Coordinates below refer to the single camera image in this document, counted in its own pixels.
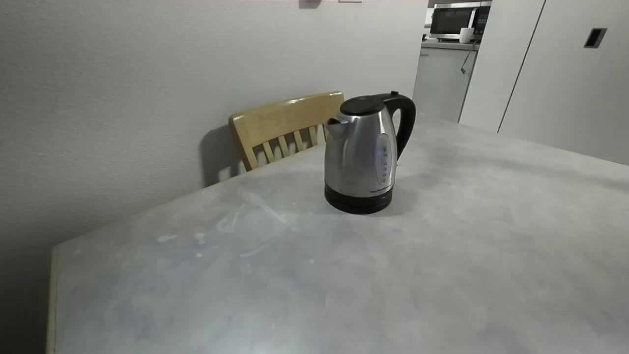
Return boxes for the light wooden slat-back chair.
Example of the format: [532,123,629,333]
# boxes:
[227,88,345,172]

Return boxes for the stainless steel electric kettle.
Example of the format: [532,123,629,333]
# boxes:
[322,90,418,206]

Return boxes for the silver microwave oven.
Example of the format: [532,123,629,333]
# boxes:
[426,1,493,44]

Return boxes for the black kettle power base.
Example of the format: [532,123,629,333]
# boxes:
[322,184,394,215]

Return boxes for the black wall plate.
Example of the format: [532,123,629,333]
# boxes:
[583,25,609,50]

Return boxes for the white kitchen cabinet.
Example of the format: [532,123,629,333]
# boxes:
[410,40,481,123]

